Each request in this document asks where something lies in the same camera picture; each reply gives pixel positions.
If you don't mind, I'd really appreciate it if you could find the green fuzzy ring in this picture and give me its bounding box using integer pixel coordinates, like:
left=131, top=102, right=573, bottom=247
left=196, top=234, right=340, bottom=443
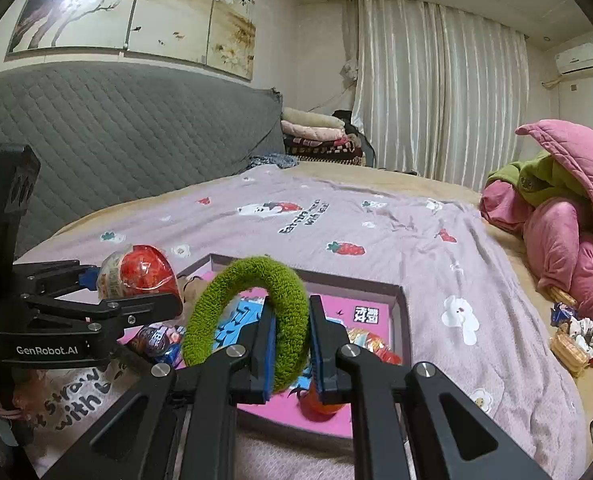
left=181, top=256, right=312, bottom=394

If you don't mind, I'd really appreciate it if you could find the grey cardboard box tray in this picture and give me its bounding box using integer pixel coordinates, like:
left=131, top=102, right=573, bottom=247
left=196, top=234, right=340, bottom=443
left=172, top=252, right=412, bottom=440

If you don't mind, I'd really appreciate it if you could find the orange tangerine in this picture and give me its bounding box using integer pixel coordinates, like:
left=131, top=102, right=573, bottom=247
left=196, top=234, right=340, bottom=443
left=299, top=382, right=344, bottom=418

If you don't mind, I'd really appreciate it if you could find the person's left hand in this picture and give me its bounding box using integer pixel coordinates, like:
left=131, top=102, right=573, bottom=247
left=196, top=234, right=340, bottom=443
left=0, top=368, right=45, bottom=422

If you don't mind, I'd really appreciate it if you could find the flower wall painting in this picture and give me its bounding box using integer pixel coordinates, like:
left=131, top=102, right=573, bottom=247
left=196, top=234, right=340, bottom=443
left=8, top=0, right=256, bottom=79

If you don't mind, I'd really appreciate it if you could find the red white toy egg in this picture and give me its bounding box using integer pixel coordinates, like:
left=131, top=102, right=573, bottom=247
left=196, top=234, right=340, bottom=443
left=96, top=245, right=180, bottom=300

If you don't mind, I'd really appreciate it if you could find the blue candy wrapper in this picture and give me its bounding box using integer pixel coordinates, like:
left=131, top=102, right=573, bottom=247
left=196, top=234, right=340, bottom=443
left=551, top=302, right=577, bottom=327

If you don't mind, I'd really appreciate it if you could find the grey quilted headboard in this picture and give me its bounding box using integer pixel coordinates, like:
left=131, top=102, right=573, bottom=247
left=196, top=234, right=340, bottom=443
left=0, top=62, right=283, bottom=256

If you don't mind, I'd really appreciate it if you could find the pink and blue book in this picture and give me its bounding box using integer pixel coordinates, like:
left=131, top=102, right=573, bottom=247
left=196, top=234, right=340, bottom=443
left=120, top=271, right=393, bottom=438

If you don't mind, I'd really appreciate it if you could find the stack of folded blankets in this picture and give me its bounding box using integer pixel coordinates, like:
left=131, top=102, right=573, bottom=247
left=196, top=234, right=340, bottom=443
left=280, top=107, right=376, bottom=166

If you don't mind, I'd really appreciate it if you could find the green garment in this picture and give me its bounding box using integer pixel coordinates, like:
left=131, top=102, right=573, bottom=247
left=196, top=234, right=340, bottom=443
left=485, top=151, right=589, bottom=207

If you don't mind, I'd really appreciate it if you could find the white patterned scrunchie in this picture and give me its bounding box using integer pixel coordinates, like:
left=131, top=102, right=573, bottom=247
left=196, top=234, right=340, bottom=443
left=568, top=316, right=593, bottom=359

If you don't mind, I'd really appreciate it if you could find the white striped curtain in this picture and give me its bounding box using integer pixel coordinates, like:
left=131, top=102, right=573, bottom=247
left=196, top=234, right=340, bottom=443
left=344, top=0, right=529, bottom=191

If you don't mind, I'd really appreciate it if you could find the pink quilted duvet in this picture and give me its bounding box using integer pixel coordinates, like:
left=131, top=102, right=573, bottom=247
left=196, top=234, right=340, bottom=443
left=479, top=118, right=593, bottom=386

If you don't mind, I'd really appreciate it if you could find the blue cookie packet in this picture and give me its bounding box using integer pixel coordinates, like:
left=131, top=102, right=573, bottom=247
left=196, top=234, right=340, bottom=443
left=127, top=323, right=186, bottom=368

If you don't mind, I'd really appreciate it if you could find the white air conditioner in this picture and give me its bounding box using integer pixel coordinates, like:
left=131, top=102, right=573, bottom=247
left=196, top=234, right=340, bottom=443
left=555, top=42, right=593, bottom=78

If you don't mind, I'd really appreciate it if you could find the red toy egg blue top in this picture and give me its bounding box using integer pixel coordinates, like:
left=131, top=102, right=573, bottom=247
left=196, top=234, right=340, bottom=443
left=347, top=328, right=403, bottom=365

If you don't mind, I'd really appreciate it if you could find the pink strawberry print blanket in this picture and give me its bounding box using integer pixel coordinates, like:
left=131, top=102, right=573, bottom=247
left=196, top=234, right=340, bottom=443
left=24, top=166, right=586, bottom=479

